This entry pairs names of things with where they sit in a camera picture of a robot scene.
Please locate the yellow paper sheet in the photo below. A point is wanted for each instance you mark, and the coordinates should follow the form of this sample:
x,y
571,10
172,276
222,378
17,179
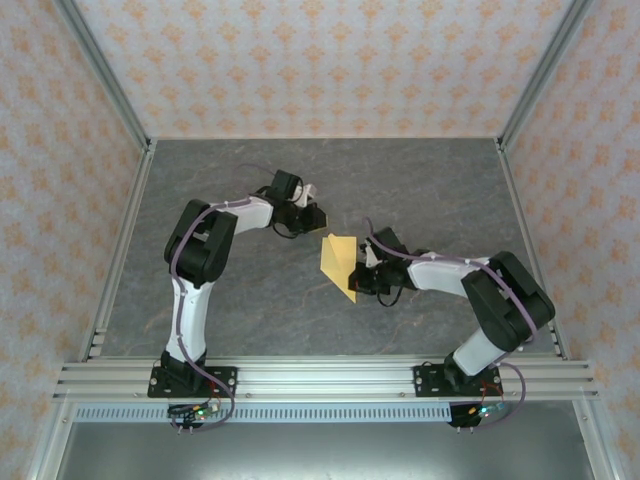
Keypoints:
x,y
337,260

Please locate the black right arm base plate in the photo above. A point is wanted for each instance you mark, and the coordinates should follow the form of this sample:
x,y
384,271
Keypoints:
x,y
425,385

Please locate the aluminium mounting rail beam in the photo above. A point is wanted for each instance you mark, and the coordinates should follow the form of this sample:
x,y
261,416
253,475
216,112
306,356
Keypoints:
x,y
325,380

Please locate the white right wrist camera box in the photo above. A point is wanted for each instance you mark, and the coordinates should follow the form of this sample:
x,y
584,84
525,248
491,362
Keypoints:
x,y
371,256

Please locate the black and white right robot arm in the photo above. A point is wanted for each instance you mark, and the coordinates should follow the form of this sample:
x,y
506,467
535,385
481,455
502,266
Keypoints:
x,y
510,300

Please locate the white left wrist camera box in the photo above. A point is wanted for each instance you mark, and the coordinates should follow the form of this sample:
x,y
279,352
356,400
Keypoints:
x,y
308,192

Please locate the grey metal sheet panel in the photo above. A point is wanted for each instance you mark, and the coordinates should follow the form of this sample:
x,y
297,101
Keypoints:
x,y
325,452

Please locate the aluminium table side rail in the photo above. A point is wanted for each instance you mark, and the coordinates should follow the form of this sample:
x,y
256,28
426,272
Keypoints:
x,y
530,240
125,240

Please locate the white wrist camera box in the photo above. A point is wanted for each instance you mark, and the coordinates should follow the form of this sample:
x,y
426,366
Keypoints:
x,y
308,192
371,256

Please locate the aluminium frame post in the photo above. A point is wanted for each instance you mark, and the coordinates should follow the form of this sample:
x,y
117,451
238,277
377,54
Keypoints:
x,y
545,75
100,70

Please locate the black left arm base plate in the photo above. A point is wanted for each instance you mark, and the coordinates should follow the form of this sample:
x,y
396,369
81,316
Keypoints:
x,y
225,380

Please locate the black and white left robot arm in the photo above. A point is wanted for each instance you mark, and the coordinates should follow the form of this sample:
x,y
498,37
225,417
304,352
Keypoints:
x,y
200,250

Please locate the small circuit board with LED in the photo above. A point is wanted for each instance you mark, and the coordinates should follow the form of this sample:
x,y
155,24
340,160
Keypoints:
x,y
197,411
485,411

